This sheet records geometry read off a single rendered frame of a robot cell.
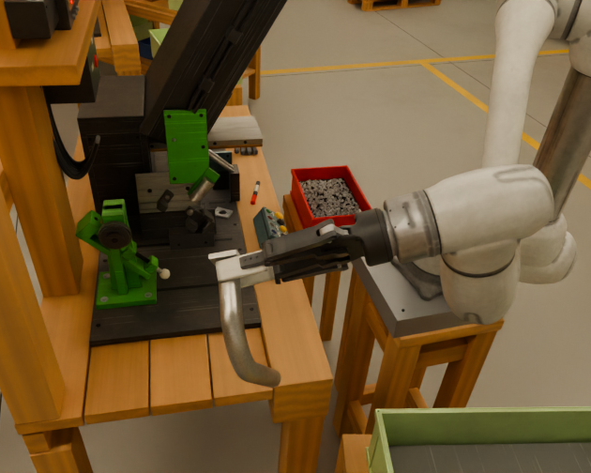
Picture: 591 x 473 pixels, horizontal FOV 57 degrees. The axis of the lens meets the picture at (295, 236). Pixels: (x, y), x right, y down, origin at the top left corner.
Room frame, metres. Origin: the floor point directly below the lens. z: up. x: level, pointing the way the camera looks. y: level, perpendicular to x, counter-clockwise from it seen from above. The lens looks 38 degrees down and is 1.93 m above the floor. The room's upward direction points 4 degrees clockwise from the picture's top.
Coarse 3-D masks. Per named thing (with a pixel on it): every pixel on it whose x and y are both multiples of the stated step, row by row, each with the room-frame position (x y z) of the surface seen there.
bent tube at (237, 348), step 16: (208, 256) 0.57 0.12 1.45; (224, 256) 0.57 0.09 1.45; (224, 288) 0.54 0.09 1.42; (240, 288) 0.55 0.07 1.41; (224, 304) 0.52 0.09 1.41; (240, 304) 0.52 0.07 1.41; (224, 320) 0.50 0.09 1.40; (240, 320) 0.50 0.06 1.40; (224, 336) 0.49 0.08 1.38; (240, 336) 0.49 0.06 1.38; (240, 352) 0.48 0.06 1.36; (240, 368) 0.47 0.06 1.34; (256, 368) 0.49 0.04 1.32; (272, 384) 0.55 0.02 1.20
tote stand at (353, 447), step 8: (344, 440) 0.72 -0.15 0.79; (352, 440) 0.72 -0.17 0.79; (360, 440) 0.72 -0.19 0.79; (368, 440) 0.72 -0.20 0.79; (344, 448) 0.70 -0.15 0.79; (352, 448) 0.70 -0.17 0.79; (360, 448) 0.70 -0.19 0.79; (344, 456) 0.68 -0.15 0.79; (352, 456) 0.68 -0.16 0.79; (360, 456) 0.68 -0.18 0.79; (336, 464) 0.73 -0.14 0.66; (344, 464) 0.66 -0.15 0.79; (352, 464) 0.66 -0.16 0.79; (360, 464) 0.66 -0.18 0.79; (336, 472) 0.72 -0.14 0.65; (344, 472) 0.65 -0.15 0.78; (352, 472) 0.64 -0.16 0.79; (360, 472) 0.64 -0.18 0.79; (368, 472) 0.64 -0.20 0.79
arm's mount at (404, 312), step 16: (368, 272) 1.18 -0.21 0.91; (384, 272) 1.17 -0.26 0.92; (400, 272) 1.18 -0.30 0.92; (368, 288) 1.16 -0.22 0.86; (384, 288) 1.11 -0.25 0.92; (400, 288) 1.11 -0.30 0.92; (384, 304) 1.06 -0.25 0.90; (400, 304) 1.05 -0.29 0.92; (416, 304) 1.05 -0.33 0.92; (432, 304) 1.06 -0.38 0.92; (384, 320) 1.05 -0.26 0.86; (400, 320) 0.99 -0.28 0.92; (416, 320) 1.01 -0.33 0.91; (432, 320) 1.02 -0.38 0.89; (448, 320) 1.04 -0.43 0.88; (400, 336) 1.00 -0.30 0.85
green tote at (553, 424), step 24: (408, 408) 0.70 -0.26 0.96; (432, 408) 0.70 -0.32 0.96; (456, 408) 0.70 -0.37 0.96; (480, 408) 0.71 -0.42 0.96; (504, 408) 0.71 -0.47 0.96; (528, 408) 0.72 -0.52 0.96; (552, 408) 0.72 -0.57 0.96; (576, 408) 0.73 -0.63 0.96; (384, 432) 0.64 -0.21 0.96; (408, 432) 0.69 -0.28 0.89; (432, 432) 0.69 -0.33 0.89; (456, 432) 0.70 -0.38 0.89; (480, 432) 0.70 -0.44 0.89; (504, 432) 0.71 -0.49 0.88; (528, 432) 0.71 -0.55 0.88; (552, 432) 0.72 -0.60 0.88; (576, 432) 0.72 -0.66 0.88; (384, 456) 0.58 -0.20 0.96
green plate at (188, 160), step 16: (176, 112) 1.37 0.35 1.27; (176, 128) 1.36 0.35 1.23; (192, 128) 1.37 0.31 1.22; (176, 144) 1.35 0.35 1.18; (192, 144) 1.36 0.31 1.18; (176, 160) 1.34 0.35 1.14; (192, 160) 1.35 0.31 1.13; (208, 160) 1.36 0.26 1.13; (176, 176) 1.32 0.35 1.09; (192, 176) 1.34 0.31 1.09
